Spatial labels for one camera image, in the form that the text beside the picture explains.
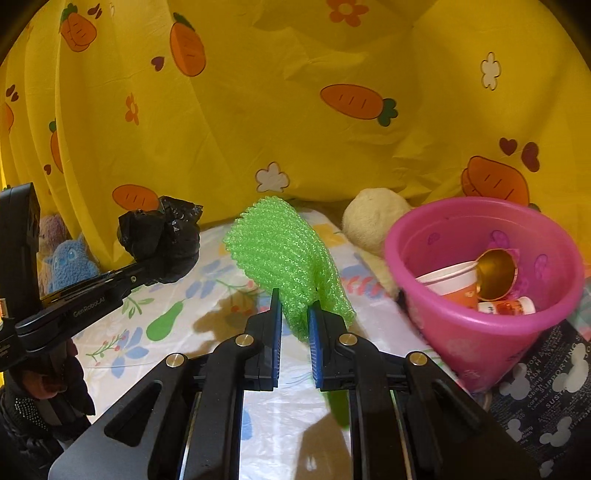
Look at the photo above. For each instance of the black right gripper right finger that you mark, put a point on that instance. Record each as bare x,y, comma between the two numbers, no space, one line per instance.
407,417

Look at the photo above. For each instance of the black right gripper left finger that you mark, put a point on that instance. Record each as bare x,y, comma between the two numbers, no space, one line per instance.
183,419

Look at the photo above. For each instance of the large orange apple paper cup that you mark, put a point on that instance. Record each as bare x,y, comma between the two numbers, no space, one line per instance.
456,283

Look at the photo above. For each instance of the black plastic bag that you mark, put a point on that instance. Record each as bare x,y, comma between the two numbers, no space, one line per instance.
164,243

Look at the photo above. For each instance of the green foam net sleeve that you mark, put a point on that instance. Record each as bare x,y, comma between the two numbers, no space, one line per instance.
276,248

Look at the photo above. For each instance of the small orange white paper cup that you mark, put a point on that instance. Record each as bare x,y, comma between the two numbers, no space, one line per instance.
513,307

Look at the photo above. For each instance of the operator hand with dark sleeve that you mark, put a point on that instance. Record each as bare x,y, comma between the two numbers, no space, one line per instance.
45,407

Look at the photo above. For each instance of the blue fuzzy monster plush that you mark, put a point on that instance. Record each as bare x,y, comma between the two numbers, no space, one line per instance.
69,264

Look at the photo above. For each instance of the purple teddy bear plush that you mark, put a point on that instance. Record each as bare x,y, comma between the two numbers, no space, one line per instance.
52,233

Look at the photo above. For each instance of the pink plastic bucket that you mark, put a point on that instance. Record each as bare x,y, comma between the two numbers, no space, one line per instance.
481,348

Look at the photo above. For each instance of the floral plastic bed cover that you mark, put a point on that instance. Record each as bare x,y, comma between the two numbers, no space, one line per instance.
183,419

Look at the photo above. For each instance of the cream round plush toy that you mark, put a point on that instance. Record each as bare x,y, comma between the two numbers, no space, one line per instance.
366,223

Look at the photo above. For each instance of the yellow carrot print curtain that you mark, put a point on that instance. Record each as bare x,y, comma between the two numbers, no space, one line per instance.
107,105

